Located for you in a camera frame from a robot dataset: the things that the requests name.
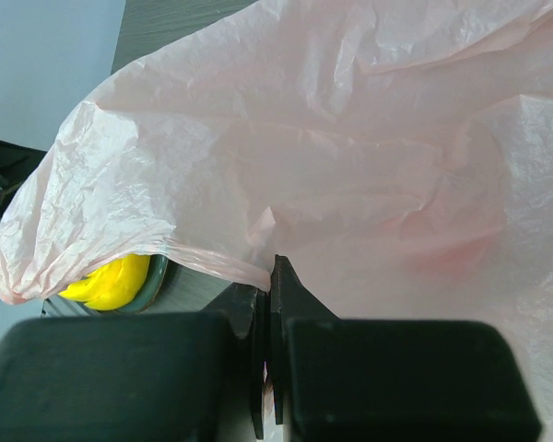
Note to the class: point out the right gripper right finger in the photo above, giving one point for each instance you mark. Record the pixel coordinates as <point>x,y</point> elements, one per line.
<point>389,380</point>

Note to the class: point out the dark green plate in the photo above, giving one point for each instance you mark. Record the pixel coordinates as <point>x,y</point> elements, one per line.
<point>149,290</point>

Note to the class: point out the yellow banana bunch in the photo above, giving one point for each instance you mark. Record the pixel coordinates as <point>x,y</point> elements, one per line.
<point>112,286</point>

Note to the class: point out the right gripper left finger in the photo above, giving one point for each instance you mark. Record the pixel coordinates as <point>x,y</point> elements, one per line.
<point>190,376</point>

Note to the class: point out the pink plastic bag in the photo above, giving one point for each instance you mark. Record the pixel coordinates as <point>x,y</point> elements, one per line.
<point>399,153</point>

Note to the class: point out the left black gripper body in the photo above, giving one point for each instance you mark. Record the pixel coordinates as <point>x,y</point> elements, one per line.
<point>16,164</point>

